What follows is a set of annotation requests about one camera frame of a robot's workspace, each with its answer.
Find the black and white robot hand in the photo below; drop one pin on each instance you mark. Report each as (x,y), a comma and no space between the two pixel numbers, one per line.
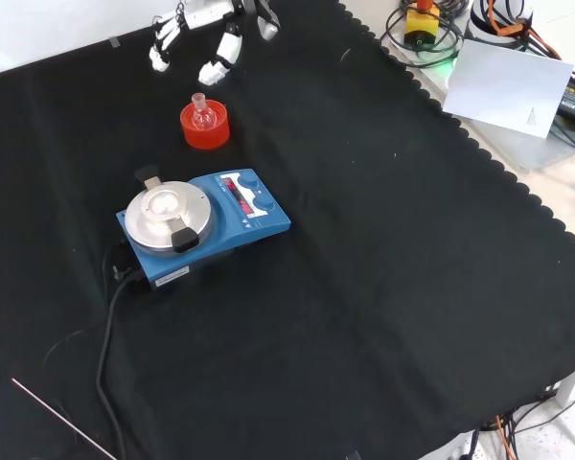
(227,48)

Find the clear glass round-bottom flask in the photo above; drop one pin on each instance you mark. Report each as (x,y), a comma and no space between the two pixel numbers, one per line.
(204,122)

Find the orange stepped flask stand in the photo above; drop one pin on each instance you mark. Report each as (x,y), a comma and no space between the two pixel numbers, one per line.
(206,141)

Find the clear cloth clip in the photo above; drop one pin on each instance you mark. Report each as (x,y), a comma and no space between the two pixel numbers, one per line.
(115,42)
(354,455)

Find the blue base heater steel plate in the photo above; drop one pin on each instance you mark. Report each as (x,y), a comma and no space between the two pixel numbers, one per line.
(263,225)

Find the yellow stop button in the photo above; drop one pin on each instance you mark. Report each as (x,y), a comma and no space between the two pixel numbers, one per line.
(421,29)

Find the black bench cloth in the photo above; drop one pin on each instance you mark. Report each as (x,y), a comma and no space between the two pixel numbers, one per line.
(364,287)

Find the pale board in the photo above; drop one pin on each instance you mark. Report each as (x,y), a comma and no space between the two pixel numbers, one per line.
(503,86)

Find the thin long rod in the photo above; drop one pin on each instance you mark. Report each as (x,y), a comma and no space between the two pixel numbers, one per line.
(62,418)

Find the white table leg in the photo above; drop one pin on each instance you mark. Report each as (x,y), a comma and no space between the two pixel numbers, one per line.
(572,385)

